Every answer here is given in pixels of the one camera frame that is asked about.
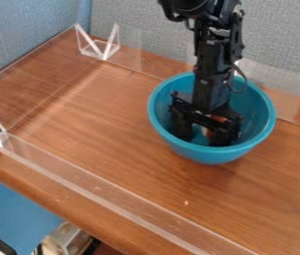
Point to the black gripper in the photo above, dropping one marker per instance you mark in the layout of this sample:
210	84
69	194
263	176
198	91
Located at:
186	114

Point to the blue plastic bowl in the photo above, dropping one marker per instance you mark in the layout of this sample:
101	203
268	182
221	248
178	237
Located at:
252	104

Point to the metal frame under table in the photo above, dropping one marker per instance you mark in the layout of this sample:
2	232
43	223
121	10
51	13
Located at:
66	240

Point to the clear acrylic corner bracket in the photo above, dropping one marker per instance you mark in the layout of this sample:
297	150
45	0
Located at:
97	48

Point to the clear acrylic front barrier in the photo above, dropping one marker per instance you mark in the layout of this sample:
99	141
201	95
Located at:
150	217

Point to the toy mushroom brown cap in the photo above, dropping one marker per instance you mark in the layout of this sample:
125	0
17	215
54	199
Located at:
206	130

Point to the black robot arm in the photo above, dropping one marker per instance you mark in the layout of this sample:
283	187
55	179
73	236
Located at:
215	20

